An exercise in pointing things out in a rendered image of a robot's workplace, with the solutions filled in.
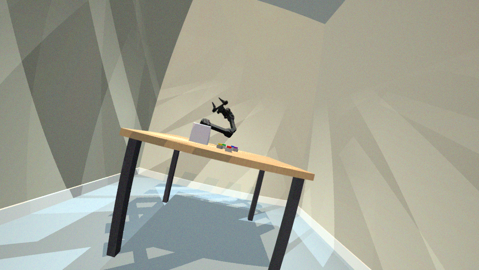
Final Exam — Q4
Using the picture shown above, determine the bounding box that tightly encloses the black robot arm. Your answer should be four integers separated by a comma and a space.
200, 107, 237, 138

